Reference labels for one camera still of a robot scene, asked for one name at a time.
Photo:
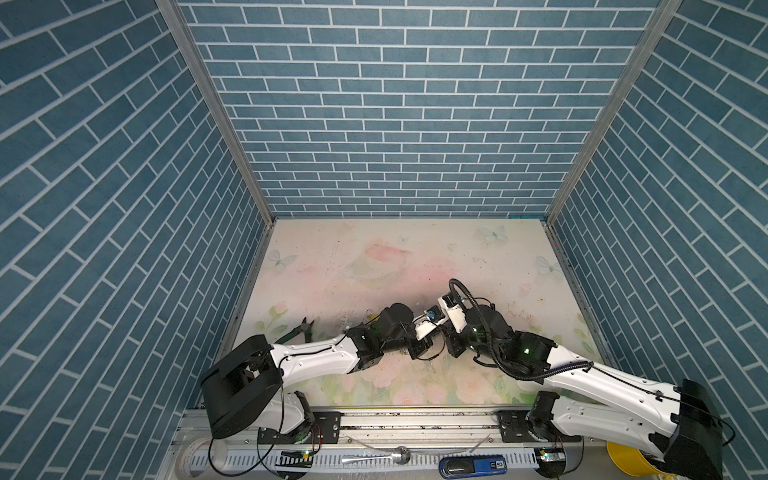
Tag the aluminium corner post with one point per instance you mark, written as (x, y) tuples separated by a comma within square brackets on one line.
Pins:
[(182, 35), (657, 24)]

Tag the aluminium corner post left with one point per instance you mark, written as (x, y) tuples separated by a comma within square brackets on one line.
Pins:
[(182, 35)]

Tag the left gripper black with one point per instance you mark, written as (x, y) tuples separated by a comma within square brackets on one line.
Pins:
[(421, 347)]

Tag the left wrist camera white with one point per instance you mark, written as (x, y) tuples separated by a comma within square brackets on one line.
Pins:
[(427, 322)]

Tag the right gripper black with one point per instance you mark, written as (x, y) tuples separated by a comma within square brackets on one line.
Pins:
[(452, 344)]

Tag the yellow tape roll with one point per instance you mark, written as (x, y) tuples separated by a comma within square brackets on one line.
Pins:
[(632, 462)]

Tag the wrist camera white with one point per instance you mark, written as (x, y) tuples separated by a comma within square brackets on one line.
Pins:
[(452, 312), (427, 322)]

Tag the metal rod tool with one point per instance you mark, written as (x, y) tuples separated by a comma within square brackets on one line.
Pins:
[(402, 455)]

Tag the green handled pliers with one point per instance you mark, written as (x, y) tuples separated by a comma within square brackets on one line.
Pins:
[(305, 329)]

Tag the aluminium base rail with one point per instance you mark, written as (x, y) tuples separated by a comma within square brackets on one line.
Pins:
[(260, 453)]

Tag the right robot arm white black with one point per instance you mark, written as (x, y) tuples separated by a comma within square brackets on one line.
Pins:
[(676, 427)]

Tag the aluminium corner post right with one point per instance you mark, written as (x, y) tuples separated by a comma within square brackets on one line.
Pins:
[(657, 24)]

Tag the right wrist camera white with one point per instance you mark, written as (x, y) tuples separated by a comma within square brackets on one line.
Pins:
[(452, 312)]

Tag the blue black device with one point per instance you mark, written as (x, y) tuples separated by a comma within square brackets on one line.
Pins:
[(467, 467)]

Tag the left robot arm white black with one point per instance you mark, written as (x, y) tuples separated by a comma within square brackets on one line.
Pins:
[(248, 385)]

